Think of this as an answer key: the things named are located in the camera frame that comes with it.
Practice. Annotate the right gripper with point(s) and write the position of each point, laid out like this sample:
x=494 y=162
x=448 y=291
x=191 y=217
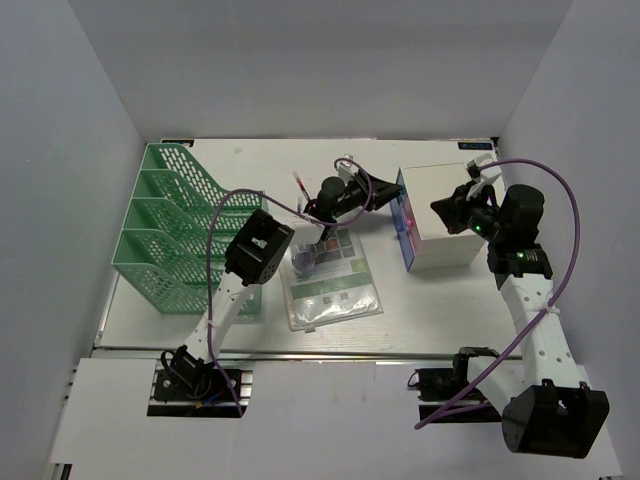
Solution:
x=466 y=196

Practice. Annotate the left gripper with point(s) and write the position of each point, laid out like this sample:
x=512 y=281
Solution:
x=382 y=191

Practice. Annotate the dark blue drawer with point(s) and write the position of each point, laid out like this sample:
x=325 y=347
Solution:
x=406 y=248

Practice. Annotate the pink drawer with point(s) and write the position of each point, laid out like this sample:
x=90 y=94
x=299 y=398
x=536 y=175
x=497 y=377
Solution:
x=409 y=220

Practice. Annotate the red pen with cap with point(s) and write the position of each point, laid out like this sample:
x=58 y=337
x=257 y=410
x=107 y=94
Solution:
x=301 y=186

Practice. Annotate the clear plastic document pouch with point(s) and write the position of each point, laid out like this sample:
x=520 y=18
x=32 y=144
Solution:
x=340 y=288

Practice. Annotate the purple tape roll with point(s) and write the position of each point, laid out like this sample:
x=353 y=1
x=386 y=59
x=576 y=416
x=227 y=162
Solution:
x=303 y=262

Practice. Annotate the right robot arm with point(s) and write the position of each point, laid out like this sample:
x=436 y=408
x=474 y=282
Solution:
x=551 y=410

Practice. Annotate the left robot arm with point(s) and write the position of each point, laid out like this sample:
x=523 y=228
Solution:
x=255 y=253

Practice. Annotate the xdof label sticker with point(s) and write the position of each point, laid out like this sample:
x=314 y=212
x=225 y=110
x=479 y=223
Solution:
x=475 y=146

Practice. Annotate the green mesh file organizer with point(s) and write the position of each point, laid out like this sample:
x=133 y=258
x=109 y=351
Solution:
x=161 y=251

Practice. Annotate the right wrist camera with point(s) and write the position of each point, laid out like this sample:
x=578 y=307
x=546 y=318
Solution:
x=480 y=179

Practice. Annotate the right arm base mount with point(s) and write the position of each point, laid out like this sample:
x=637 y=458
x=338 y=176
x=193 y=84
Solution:
x=435 y=386

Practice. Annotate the metal table edge rail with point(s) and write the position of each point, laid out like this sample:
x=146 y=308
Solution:
x=330 y=356

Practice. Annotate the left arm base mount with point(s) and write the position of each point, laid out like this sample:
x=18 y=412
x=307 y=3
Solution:
x=183 y=387

